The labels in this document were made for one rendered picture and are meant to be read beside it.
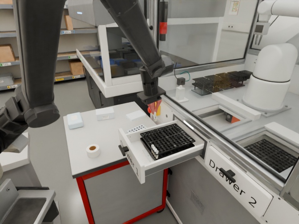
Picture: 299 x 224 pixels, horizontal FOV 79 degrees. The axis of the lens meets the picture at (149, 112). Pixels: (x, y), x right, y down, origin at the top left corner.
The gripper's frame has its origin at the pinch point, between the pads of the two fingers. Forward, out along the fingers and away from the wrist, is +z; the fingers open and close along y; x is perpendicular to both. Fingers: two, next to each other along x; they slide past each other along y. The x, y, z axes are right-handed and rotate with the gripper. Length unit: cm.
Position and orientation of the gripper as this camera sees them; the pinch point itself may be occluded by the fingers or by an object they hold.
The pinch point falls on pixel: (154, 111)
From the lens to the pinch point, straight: 77.0
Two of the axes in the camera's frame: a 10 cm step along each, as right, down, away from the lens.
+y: -8.8, 3.6, -3.0
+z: 1.4, 8.2, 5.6
